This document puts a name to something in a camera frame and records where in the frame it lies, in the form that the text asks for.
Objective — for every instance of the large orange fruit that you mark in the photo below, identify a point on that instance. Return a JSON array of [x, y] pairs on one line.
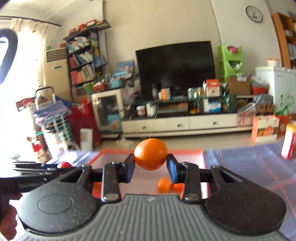
[[150, 154]]

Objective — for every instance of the orange white gift bag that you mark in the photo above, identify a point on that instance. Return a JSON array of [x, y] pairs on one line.
[[265, 129]]

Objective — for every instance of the white floor air conditioner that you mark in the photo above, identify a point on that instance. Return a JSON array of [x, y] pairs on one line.
[[56, 72]]

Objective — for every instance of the small red fruit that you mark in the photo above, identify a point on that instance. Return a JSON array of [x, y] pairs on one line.
[[62, 165]]

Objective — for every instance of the dark bookshelf with books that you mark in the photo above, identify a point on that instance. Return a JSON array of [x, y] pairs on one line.
[[86, 62]]

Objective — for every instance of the white wire laundry cart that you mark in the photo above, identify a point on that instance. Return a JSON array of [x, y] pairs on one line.
[[55, 125]]

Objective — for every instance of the white power strip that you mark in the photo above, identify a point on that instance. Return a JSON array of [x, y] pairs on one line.
[[125, 143]]

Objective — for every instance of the mandarin orange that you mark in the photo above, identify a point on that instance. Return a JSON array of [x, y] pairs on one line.
[[164, 185]]

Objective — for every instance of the white bowl with oranges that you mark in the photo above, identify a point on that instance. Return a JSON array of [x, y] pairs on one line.
[[273, 62]]

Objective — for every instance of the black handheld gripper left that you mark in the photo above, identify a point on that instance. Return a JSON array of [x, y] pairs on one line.
[[22, 177]]

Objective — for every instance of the orange white carton box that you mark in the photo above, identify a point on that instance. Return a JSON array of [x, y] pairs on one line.
[[212, 88]]

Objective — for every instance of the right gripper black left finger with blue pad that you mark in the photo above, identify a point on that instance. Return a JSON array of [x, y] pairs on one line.
[[113, 174]]

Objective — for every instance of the white TV stand cabinet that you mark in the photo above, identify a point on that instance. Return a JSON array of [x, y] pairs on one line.
[[111, 120]]

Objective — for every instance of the wooden display shelf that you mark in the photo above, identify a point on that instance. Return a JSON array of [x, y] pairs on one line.
[[285, 32]]

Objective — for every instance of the black flat screen television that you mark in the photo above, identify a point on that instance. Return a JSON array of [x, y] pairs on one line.
[[176, 66]]

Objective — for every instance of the purple plaid cloth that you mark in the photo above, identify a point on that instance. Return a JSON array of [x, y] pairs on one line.
[[261, 164]]

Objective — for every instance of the green stacking storage bins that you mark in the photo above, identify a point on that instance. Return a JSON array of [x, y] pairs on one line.
[[230, 61]]

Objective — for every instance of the blue tissue box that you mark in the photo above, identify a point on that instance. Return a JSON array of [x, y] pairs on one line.
[[214, 106]]

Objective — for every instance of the brown cardboard box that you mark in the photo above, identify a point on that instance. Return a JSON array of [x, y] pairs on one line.
[[239, 85]]

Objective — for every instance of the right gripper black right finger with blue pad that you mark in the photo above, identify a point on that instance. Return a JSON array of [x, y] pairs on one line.
[[188, 174]]

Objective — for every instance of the red cylindrical snack can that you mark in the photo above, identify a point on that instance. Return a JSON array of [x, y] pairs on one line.
[[288, 148]]

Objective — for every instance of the round wall clock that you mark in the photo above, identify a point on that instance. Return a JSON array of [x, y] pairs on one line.
[[254, 14]]

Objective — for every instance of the white chest freezer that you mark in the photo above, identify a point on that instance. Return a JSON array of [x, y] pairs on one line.
[[280, 85]]

